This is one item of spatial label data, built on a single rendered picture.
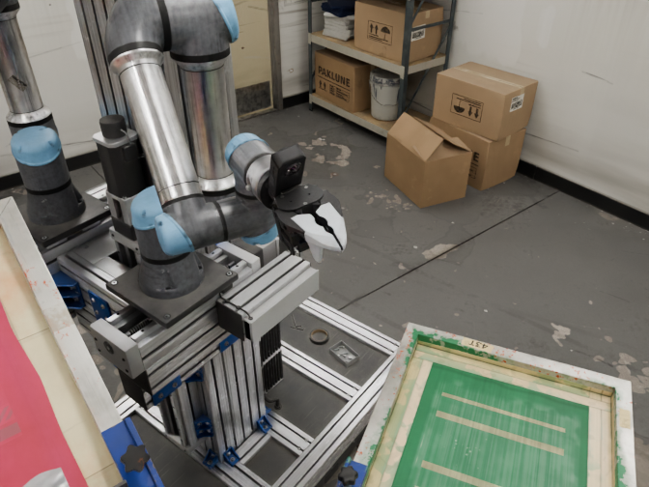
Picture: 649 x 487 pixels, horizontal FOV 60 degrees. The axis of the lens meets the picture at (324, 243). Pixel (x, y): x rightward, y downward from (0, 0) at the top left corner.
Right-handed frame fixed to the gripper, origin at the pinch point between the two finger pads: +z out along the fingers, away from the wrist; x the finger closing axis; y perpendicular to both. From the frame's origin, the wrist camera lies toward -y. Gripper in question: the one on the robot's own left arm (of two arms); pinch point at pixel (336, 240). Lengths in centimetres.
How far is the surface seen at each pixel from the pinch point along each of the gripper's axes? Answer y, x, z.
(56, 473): 35, 49, -14
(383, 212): 188, -139, -220
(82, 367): 26, 40, -26
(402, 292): 183, -102, -143
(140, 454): 30.6, 35.6, -6.7
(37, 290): 17, 42, -39
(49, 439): 32, 49, -19
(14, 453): 31, 54, -19
